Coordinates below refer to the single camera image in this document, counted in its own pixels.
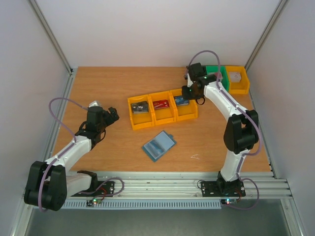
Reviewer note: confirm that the blue VIP card stack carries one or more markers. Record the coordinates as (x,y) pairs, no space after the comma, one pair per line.
(180,101)

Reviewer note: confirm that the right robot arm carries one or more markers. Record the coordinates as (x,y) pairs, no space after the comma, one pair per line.
(240,135)

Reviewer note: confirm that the black VIP card stack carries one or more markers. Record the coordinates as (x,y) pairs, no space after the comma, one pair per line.
(140,107)

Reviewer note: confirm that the right small circuit board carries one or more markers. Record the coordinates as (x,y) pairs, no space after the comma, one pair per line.
(228,201)

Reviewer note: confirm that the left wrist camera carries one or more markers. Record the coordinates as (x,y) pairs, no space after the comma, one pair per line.
(95,104)

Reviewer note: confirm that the teal leather card holder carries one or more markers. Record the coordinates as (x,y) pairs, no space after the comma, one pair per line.
(159,146)

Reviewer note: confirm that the left yellow bin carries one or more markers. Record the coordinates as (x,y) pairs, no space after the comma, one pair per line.
(141,120)

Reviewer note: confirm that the white card deck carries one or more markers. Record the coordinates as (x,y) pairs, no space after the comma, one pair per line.
(235,77)

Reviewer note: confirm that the green storage bin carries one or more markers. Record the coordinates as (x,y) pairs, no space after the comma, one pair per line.
(210,69)

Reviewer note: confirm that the grey slotted cable duct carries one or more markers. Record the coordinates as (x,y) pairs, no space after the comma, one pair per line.
(142,204)

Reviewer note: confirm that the right corner aluminium post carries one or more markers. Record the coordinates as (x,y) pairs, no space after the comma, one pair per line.
(266,32)

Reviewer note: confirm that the far yellow storage bin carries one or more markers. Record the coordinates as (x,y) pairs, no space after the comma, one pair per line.
(243,86)

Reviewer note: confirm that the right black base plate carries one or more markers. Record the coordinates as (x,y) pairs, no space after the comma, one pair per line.
(223,189)

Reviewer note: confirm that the left small circuit board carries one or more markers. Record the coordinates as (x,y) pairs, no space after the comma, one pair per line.
(94,202)

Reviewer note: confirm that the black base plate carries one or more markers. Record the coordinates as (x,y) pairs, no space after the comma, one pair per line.
(223,189)
(108,187)

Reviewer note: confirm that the red VIP card stack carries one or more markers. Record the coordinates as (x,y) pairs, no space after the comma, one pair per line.
(160,104)

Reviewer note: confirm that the corner aluminium post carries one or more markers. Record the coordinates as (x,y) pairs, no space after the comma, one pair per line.
(266,32)
(42,19)

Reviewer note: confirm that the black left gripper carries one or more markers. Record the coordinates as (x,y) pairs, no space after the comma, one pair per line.
(114,113)

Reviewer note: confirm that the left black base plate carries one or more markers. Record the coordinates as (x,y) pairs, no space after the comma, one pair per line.
(108,187)

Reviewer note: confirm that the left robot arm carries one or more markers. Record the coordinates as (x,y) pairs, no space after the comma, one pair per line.
(49,184)

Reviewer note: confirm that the middle yellow bin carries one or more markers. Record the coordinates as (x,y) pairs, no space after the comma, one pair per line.
(167,115)

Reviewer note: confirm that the small circuit board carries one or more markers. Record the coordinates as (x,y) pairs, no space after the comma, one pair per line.
(94,202)
(228,201)

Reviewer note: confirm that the aluminium rail frame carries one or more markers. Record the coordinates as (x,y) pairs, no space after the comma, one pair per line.
(197,155)

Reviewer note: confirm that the right yellow bin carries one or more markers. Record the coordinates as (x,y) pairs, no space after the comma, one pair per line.
(184,112)

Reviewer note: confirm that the left corner aluminium post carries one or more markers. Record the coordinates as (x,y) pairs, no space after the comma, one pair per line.
(42,19)

